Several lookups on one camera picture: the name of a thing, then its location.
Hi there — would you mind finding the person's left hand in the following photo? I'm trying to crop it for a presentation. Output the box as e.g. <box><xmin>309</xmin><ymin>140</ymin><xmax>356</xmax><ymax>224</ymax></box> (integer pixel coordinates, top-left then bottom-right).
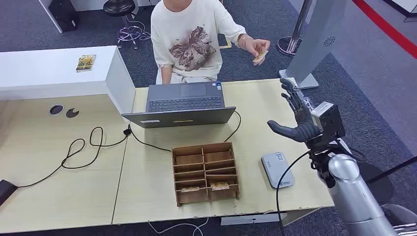
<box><xmin>244</xmin><ymin>38</ymin><xmax>271</xmax><ymax>66</ymax></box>

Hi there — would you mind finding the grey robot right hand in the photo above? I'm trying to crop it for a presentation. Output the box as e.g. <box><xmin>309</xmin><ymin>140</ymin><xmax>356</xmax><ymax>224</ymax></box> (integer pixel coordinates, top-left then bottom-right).
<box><xmin>267</xmin><ymin>77</ymin><xmax>323</xmax><ymax>143</ymax></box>

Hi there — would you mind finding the yellow printed ID card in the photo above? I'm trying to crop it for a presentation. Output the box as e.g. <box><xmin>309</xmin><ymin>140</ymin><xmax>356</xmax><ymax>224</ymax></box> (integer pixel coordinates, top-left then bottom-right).
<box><xmin>252</xmin><ymin>49</ymin><xmax>269</xmax><ymax>64</ymax></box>

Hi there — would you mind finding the grey card reader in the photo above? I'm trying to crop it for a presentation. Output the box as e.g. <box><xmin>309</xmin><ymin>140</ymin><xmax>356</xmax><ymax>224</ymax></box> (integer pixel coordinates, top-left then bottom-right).
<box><xmin>260</xmin><ymin>151</ymin><xmax>296</xmax><ymax>190</ymax></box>

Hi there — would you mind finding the person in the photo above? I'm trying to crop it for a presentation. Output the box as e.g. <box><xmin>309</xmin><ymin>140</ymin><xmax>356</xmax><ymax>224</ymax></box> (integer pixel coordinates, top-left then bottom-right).
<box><xmin>150</xmin><ymin>0</ymin><xmax>271</xmax><ymax>86</ymax></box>

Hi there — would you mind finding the wooden card organizer box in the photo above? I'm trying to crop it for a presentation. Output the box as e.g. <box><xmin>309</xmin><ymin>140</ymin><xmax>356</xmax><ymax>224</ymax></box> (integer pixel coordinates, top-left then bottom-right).
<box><xmin>172</xmin><ymin>142</ymin><xmax>241</xmax><ymax>207</ymax></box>

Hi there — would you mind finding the grey kiosk stand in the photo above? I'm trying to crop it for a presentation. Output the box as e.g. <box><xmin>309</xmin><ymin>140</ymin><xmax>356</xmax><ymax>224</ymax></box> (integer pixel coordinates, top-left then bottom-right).
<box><xmin>279</xmin><ymin>0</ymin><xmax>348</xmax><ymax>90</ymax></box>

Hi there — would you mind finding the grey laptop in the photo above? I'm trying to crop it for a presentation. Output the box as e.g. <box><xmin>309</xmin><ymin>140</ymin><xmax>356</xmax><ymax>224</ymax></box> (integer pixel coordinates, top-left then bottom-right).
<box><xmin>121</xmin><ymin>81</ymin><xmax>237</xmax><ymax>129</ymax></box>

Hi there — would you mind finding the black stanchion with round base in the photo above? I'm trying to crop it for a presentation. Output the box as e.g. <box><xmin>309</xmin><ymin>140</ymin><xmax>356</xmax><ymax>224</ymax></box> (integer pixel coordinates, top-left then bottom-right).
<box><xmin>357</xmin><ymin>155</ymin><xmax>417</xmax><ymax>205</ymax></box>

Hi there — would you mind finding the chrome stanchion base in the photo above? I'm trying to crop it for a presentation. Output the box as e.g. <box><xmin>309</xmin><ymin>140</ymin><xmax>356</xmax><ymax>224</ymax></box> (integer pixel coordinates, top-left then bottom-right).
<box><xmin>381</xmin><ymin>203</ymin><xmax>417</xmax><ymax>236</ymax></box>

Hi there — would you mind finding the black round stool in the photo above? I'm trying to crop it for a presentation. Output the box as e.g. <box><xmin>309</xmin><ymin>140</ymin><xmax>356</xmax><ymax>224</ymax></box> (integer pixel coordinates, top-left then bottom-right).
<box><xmin>103</xmin><ymin>0</ymin><xmax>146</xmax><ymax>50</ymax></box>

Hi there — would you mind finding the white furniture corner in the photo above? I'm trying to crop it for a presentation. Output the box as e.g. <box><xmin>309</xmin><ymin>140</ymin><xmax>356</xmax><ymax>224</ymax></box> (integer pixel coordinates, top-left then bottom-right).
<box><xmin>383</xmin><ymin>0</ymin><xmax>417</xmax><ymax>24</ymax></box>

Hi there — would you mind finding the black computer tower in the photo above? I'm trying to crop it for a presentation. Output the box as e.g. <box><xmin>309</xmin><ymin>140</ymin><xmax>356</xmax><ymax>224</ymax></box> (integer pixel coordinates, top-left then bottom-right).
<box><xmin>48</xmin><ymin>0</ymin><xmax>80</xmax><ymax>32</ymax></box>

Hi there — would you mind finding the white desk panel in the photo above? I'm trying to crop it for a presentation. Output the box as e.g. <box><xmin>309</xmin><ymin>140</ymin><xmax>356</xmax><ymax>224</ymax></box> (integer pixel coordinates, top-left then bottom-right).
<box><xmin>38</xmin><ymin>0</ymin><xmax>63</xmax><ymax>34</ymax></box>

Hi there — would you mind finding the white counter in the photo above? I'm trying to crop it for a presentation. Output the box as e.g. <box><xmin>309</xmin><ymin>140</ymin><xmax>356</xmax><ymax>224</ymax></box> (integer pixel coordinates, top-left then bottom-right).
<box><xmin>0</xmin><ymin>45</ymin><xmax>137</xmax><ymax>122</ymax></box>

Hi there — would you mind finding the black power adapter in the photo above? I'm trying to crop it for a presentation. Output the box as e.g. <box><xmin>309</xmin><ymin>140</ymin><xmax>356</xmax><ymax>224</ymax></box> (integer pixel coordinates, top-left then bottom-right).
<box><xmin>0</xmin><ymin>179</ymin><xmax>19</xmax><ymax>207</ymax></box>

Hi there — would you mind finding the chrome stanchion post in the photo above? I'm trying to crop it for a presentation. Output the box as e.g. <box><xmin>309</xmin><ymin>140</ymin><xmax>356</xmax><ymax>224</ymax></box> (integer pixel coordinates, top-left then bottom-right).
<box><xmin>277</xmin><ymin>0</ymin><xmax>315</xmax><ymax>57</ymax></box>

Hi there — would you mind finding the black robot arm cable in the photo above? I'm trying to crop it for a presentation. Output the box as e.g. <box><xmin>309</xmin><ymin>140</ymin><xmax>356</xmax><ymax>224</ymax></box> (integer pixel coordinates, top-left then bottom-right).
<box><xmin>276</xmin><ymin>150</ymin><xmax>311</xmax><ymax>236</ymax></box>

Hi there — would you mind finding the white floor cable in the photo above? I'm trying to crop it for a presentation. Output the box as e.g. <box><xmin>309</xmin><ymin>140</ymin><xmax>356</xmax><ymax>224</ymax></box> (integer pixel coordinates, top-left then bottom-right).
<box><xmin>125</xmin><ymin>14</ymin><xmax>152</xmax><ymax>41</ymax></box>

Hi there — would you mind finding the black laptop power cable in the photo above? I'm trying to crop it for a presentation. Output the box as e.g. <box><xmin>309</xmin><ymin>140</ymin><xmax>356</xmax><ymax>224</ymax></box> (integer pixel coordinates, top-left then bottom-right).
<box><xmin>16</xmin><ymin>111</ymin><xmax>242</xmax><ymax>189</ymax></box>

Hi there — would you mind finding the white cable under desk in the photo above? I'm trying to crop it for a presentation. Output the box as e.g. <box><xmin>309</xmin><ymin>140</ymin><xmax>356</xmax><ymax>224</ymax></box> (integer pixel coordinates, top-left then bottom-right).
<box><xmin>148</xmin><ymin>217</ymin><xmax>209</xmax><ymax>236</ymax></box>

